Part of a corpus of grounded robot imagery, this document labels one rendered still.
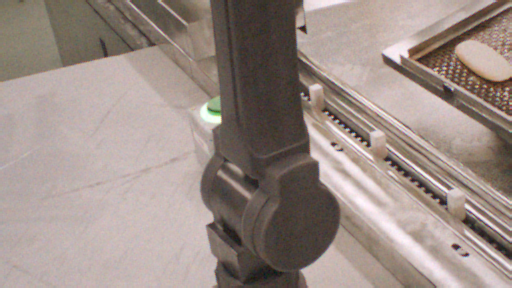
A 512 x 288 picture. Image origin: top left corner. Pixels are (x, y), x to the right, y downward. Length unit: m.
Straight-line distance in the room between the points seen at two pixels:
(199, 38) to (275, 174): 0.55
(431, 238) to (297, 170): 0.20
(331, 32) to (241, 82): 0.69
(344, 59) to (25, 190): 0.48
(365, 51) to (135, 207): 0.44
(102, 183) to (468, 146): 0.43
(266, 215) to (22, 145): 0.58
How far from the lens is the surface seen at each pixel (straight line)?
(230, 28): 0.62
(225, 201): 0.70
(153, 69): 1.29
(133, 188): 1.02
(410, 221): 0.83
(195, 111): 0.99
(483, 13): 1.10
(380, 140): 0.95
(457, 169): 0.90
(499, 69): 0.99
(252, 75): 0.63
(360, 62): 1.21
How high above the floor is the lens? 1.36
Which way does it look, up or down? 31 degrees down
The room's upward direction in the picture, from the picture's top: 10 degrees counter-clockwise
